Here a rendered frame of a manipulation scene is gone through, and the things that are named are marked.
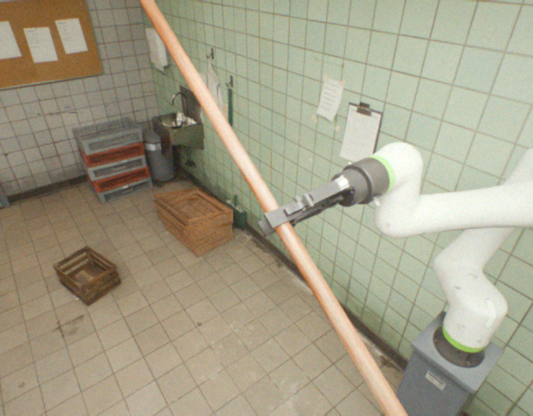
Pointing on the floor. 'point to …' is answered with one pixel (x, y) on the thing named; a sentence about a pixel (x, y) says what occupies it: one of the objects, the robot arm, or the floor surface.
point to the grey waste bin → (151, 140)
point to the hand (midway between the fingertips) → (279, 219)
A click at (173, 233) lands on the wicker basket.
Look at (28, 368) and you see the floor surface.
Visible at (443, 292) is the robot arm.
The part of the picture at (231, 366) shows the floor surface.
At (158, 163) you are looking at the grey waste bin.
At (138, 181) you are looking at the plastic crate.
